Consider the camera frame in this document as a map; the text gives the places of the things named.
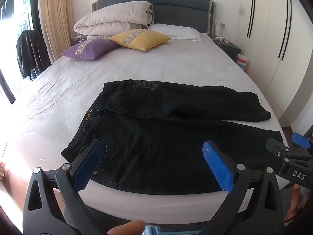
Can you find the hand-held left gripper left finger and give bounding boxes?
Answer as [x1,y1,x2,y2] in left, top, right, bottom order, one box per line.
[22,139,108,235]

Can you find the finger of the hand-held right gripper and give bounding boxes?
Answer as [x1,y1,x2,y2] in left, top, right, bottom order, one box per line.
[291,132,313,150]
[266,137,290,159]

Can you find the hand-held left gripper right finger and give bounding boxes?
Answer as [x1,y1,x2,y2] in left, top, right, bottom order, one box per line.
[202,140,285,235]

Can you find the black pants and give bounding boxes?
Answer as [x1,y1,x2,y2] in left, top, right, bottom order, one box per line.
[61,79,284,194]

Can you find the person's right hand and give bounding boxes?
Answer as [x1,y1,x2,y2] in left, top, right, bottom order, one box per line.
[284,183,305,227]

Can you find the person's left hand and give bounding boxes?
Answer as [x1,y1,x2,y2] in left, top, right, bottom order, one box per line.
[106,220,145,235]

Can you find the pink and white bin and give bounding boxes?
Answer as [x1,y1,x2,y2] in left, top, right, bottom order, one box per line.
[236,54,248,72]

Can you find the white wardrobe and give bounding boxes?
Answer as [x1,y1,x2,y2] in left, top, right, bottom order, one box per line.
[241,0,313,128]

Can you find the dark grey nightstand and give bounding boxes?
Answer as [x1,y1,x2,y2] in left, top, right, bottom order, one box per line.
[213,39,242,63]

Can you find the purple cushion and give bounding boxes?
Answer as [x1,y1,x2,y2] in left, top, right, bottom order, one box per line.
[61,38,121,61]

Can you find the bed with white sheet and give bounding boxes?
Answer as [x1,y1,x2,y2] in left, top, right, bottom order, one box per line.
[5,33,291,226]

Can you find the black leather jacket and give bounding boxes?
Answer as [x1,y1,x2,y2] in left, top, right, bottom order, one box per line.
[16,29,52,80]

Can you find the yellow cushion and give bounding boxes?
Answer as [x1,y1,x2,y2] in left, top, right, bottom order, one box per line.
[108,29,172,52]

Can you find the folded white duvet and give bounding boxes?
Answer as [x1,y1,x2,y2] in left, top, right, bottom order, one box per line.
[73,1,155,40]

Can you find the white pillow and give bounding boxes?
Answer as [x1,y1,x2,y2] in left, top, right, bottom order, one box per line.
[148,23,202,42]

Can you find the beige curtain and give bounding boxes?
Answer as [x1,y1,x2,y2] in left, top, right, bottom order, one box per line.
[38,0,75,64]

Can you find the black framed window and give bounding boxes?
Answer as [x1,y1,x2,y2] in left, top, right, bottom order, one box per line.
[0,0,40,103]

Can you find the grey upholstered headboard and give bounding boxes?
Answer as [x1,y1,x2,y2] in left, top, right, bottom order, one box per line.
[92,0,218,36]

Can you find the dark hanging clothes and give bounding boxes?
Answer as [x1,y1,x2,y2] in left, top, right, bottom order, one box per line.
[0,0,14,21]

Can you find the white charger with cable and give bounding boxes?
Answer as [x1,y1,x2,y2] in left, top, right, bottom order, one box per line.
[212,36,229,45]

